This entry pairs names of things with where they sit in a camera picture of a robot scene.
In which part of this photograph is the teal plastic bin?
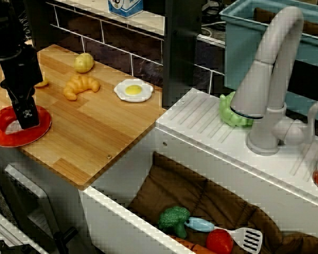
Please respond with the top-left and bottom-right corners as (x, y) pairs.
(218, 0), (318, 125)

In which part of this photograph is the blue white milk carton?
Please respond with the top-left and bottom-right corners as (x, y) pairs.
(108, 0), (144, 19)

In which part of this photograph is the brown cloth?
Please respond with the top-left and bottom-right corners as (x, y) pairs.
(127, 152), (318, 254)

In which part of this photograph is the white spatula blue handle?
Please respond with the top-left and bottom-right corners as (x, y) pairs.
(186, 216), (263, 252)

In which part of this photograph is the white cable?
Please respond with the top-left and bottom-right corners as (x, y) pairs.
(201, 21), (225, 37)

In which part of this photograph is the red toy tomato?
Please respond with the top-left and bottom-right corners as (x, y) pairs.
(206, 229), (234, 254)

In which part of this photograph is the gray toy oven door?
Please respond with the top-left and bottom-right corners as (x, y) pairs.
(0, 144), (83, 254)

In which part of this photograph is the aluminium frame rail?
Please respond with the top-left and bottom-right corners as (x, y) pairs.
(0, 205), (42, 254)

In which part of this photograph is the gray toy faucet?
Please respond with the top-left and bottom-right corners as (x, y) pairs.
(229, 5), (318, 156)

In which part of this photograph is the orange toy croissant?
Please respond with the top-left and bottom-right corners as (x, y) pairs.
(63, 75), (101, 101)

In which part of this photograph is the black cabinet handle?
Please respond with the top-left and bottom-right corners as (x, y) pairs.
(54, 225), (80, 254)

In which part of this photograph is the green toy broccoli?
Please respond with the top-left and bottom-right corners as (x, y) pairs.
(158, 206), (191, 239)

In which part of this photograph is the orange toy carrot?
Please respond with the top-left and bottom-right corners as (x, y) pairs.
(169, 234), (210, 254)

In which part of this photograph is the white toy sink unit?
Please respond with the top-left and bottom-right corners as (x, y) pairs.
(78, 87), (318, 254)

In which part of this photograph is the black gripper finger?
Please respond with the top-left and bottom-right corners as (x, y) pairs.
(11, 101), (20, 123)
(15, 100), (41, 130)

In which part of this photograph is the toy fried egg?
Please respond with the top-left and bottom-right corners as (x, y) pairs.
(113, 78), (154, 103)

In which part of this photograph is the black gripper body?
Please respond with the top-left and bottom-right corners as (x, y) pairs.
(0, 44), (44, 105)

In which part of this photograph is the black kitchen shelf unit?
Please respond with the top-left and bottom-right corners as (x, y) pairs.
(23, 0), (202, 110)

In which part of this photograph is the yellow toy potato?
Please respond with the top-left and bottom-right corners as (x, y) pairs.
(74, 52), (95, 74)

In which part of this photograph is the light green toy lettuce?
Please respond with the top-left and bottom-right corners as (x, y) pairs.
(218, 91), (254, 129)

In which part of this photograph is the orange red round plate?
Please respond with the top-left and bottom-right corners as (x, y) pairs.
(0, 105), (53, 148)

